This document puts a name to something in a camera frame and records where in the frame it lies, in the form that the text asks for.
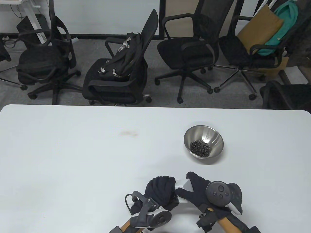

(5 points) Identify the black computer tower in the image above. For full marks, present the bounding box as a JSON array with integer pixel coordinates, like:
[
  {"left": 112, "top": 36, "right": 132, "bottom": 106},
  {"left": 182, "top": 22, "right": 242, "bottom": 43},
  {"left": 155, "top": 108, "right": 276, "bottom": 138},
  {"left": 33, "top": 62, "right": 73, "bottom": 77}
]
[{"left": 17, "top": 14, "right": 50, "bottom": 45}]

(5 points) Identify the person's left hand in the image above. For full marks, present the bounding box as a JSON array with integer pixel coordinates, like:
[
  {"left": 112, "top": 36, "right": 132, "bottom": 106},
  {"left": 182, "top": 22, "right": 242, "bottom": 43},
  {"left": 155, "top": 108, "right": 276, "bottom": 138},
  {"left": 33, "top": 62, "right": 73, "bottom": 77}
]
[{"left": 131, "top": 176, "right": 180, "bottom": 216}]

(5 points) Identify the black solid back office chair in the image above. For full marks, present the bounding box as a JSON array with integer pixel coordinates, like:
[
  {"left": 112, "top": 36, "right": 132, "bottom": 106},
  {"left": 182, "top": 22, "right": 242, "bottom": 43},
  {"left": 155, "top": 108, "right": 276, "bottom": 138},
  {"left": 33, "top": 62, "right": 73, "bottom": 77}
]
[{"left": 82, "top": 9, "right": 159, "bottom": 107}]

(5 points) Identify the white square jar lid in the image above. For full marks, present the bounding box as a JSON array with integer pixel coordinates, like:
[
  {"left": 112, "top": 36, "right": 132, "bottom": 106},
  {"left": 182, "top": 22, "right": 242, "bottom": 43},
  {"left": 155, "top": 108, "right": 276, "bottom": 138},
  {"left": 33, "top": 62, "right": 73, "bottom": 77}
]
[{"left": 175, "top": 178, "right": 193, "bottom": 203}]

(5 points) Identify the white metal rack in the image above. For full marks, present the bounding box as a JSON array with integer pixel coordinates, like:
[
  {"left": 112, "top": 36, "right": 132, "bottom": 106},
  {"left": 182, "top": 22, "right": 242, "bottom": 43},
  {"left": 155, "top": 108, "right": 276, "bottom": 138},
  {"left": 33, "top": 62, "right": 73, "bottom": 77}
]
[{"left": 253, "top": 0, "right": 277, "bottom": 15}]

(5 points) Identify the white flat panel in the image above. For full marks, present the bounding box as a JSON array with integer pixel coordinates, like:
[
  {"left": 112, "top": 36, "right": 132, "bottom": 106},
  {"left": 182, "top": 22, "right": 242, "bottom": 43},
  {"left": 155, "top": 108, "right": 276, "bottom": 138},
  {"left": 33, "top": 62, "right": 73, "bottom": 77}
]
[{"left": 283, "top": 66, "right": 308, "bottom": 85}]

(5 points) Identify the black mesh office chair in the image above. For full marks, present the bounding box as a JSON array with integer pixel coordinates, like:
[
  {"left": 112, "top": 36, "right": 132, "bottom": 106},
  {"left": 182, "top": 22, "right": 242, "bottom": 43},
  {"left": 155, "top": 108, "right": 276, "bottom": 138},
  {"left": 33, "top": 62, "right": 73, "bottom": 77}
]
[{"left": 16, "top": 16, "right": 82, "bottom": 105}]

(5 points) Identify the black backpack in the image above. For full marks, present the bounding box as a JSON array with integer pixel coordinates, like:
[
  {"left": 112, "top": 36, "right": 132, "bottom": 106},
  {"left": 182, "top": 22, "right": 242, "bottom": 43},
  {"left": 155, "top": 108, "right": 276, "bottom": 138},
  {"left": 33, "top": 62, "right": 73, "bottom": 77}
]
[{"left": 98, "top": 32, "right": 146, "bottom": 79}]

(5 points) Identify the white desk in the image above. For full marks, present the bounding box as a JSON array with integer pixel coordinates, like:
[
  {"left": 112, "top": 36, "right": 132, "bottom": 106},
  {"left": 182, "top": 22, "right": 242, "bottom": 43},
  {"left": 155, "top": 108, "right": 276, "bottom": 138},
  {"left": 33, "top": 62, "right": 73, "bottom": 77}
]
[{"left": 0, "top": 0, "right": 42, "bottom": 44}]

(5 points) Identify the person's left forearm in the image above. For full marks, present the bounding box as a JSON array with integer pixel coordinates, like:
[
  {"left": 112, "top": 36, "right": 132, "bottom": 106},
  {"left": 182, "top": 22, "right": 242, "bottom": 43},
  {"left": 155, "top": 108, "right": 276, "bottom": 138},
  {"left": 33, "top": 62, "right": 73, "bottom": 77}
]
[{"left": 119, "top": 218, "right": 142, "bottom": 233}]

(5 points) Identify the person's right hand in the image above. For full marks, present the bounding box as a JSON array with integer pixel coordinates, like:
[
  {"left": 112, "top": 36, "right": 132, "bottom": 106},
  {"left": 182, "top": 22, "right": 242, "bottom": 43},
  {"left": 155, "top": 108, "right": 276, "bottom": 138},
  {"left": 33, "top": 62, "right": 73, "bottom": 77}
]
[{"left": 175, "top": 172, "right": 231, "bottom": 216}]

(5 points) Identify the clear square coffee jar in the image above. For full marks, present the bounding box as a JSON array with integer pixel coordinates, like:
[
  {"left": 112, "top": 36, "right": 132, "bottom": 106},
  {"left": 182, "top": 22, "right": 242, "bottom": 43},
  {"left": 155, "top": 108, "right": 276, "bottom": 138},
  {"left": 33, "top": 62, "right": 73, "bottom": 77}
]
[{"left": 170, "top": 191, "right": 181, "bottom": 205}]

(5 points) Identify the black chrome base office chair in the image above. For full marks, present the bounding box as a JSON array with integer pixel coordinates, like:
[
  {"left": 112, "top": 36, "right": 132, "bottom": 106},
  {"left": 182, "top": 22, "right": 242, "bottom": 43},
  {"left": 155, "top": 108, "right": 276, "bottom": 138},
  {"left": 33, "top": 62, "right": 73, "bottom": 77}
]
[{"left": 213, "top": 0, "right": 302, "bottom": 101}]

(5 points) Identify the person's right forearm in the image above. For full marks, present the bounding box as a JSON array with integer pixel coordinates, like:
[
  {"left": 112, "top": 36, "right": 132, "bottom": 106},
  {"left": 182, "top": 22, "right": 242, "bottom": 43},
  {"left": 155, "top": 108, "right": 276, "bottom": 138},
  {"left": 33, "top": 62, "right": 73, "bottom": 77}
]
[{"left": 197, "top": 209, "right": 253, "bottom": 233}]

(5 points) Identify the black hand controller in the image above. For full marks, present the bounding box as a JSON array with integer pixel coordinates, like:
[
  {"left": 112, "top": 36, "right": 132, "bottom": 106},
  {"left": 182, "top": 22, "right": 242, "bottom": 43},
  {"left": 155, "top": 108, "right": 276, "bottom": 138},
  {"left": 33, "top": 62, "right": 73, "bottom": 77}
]
[
  {"left": 206, "top": 181, "right": 243, "bottom": 216},
  {"left": 129, "top": 197, "right": 172, "bottom": 228}
]

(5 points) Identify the teal bag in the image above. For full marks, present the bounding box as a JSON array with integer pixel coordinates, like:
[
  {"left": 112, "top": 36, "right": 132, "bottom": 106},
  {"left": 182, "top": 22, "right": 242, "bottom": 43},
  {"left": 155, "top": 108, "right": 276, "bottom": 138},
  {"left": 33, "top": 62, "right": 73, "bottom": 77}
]
[{"left": 258, "top": 0, "right": 299, "bottom": 56}]

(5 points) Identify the black framed white partition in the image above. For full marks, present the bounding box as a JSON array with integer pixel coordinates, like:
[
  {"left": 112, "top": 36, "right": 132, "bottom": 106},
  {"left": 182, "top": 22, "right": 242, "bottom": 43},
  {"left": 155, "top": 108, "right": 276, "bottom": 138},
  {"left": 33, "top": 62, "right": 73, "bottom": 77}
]
[{"left": 50, "top": 0, "right": 166, "bottom": 40}]

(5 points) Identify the cardboard box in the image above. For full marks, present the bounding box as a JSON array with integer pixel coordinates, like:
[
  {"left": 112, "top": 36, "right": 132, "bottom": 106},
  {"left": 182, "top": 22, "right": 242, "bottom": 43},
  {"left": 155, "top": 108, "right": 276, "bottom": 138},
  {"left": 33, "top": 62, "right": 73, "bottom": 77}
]
[{"left": 250, "top": 56, "right": 289, "bottom": 78}]

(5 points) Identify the steel mixing bowl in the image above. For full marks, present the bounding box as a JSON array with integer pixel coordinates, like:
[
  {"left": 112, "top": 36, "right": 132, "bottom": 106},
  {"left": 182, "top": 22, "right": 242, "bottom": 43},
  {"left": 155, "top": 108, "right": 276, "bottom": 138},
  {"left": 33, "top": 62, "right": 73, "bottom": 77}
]
[{"left": 183, "top": 125, "right": 224, "bottom": 160}]

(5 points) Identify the brown cushion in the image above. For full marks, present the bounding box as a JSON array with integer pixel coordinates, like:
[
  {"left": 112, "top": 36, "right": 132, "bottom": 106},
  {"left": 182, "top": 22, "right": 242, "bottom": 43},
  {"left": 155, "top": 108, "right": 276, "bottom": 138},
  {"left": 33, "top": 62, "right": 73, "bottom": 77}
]
[{"left": 237, "top": 4, "right": 285, "bottom": 54}]

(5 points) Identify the black high back office chair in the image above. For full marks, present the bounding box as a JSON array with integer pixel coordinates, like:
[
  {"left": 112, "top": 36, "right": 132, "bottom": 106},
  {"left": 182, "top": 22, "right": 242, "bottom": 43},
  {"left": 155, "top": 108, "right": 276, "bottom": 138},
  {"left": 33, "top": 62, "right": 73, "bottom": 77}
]
[{"left": 155, "top": 0, "right": 235, "bottom": 104}]

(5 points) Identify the pile of coffee beans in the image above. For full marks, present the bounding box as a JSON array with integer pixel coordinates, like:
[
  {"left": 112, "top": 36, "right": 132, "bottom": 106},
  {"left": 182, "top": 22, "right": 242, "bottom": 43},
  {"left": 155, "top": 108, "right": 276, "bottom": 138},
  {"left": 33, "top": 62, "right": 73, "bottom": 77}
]
[{"left": 190, "top": 140, "right": 210, "bottom": 156}]

